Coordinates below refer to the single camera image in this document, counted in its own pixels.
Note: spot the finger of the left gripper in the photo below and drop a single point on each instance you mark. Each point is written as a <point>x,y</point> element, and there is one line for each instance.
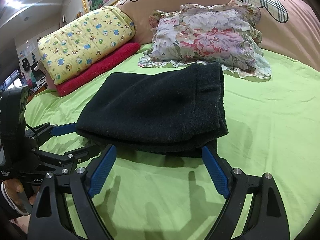
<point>46,131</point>
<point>43,162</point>

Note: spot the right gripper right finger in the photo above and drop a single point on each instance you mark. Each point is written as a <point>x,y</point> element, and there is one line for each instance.
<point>266,219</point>

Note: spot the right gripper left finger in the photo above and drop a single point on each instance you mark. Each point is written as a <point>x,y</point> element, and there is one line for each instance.
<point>49,217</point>

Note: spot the black pants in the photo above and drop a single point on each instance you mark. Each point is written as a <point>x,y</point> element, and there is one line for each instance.
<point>174,111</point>

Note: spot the left hand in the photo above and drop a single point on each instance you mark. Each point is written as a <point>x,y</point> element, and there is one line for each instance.
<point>10,190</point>

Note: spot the yellow cartoon quilt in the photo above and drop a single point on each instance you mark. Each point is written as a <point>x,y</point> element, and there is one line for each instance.
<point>72,49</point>

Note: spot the green bed sheet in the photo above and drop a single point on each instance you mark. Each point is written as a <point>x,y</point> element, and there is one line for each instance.
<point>273,127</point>

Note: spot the red folded blanket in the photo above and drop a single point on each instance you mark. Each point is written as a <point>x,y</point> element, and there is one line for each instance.
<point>103,65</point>

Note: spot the floral ruffled pillow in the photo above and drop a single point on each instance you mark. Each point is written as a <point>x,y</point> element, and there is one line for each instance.
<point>225,34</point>

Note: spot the black camera box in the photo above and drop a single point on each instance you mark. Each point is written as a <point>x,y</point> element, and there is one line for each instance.
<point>13,105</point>

